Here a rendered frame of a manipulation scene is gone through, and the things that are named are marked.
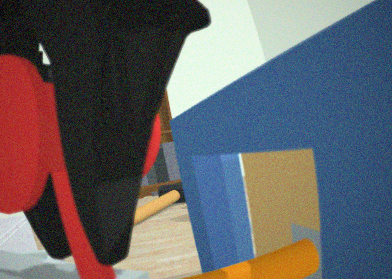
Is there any wooden-handled mallet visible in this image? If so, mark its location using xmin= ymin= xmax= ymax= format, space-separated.
xmin=134 ymin=183 xmax=185 ymax=225

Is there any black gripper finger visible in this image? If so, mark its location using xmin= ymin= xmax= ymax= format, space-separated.
xmin=18 ymin=0 xmax=211 ymax=266
xmin=23 ymin=61 xmax=72 ymax=260

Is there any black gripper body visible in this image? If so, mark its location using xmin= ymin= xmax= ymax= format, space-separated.
xmin=0 ymin=0 xmax=43 ymax=63

